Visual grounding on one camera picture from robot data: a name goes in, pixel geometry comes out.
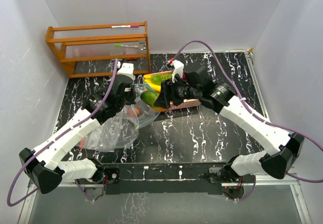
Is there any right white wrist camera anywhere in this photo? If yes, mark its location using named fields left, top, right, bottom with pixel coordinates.
left=168, top=59, right=184, bottom=83

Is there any green mango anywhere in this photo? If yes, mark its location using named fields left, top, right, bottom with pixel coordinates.
left=140, top=90, right=159, bottom=105

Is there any pink white marker pen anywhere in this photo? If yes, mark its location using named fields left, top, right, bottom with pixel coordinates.
left=111, top=24, right=139, bottom=29

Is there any red zipper clear bag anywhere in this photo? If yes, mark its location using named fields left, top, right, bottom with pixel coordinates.
left=77, top=110, right=138, bottom=152

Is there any red apple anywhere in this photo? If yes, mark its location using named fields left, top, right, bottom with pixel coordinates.
left=127, top=106, right=141, bottom=117

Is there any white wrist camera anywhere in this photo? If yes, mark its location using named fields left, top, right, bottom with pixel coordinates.
left=117, top=63, right=134, bottom=81
left=168, top=59, right=184, bottom=83

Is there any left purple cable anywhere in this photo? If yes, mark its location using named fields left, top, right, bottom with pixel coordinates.
left=6, top=59, right=119, bottom=207

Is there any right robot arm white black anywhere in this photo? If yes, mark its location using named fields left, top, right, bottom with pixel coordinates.
left=154, top=71, right=304, bottom=182

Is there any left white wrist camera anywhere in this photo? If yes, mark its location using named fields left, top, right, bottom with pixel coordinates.
left=117, top=63, right=134, bottom=81

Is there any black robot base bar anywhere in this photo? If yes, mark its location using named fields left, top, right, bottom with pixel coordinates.
left=83, top=162, right=255, bottom=196

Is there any yellow banana bunch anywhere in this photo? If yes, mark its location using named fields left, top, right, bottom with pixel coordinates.
left=143, top=74, right=161, bottom=92

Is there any wooden shelf rack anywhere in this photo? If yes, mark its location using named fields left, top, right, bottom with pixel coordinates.
left=45, top=21, right=151, bottom=78

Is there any green cap marker pen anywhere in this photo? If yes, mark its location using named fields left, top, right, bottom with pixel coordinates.
left=114, top=43, right=140, bottom=48

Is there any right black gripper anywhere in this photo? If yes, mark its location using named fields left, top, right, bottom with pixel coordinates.
left=154, top=75, right=201, bottom=109

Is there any grey staples block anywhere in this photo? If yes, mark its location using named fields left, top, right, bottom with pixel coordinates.
left=139, top=40, right=146, bottom=46

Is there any green grape bunch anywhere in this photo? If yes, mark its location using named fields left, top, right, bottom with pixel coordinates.
left=150, top=74, right=172, bottom=84

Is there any pink plastic basket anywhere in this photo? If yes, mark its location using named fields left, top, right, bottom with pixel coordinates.
left=151, top=71, right=200, bottom=110

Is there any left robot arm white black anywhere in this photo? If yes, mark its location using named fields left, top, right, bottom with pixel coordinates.
left=19, top=73, right=135, bottom=194

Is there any blue zipper clear bag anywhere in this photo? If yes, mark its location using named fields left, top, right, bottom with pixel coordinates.
left=123, top=83, right=160, bottom=130

